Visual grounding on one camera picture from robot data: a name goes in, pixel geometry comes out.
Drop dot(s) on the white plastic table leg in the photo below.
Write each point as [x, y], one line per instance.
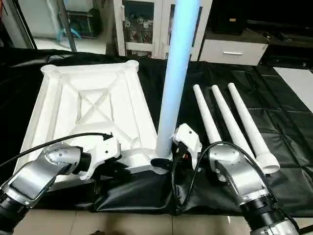
[227, 117]
[249, 127]
[205, 115]
[176, 73]

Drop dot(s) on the white plastic table top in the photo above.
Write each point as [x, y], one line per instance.
[98, 107]

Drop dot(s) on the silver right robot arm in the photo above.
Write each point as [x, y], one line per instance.
[239, 176]

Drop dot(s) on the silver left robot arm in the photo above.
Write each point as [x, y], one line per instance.
[36, 176]

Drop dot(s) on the black table mat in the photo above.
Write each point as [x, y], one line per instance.
[274, 142]

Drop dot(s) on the white drawer unit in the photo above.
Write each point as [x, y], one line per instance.
[232, 49]

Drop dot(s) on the white glass door cabinet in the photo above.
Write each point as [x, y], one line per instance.
[142, 29]

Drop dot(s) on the white flat board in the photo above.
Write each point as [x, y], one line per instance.
[296, 88]

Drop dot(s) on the blue plastic stool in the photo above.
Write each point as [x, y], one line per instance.
[68, 34]

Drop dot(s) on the dark TV stand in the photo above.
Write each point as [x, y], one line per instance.
[288, 49]

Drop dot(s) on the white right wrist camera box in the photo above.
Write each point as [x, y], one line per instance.
[188, 137]

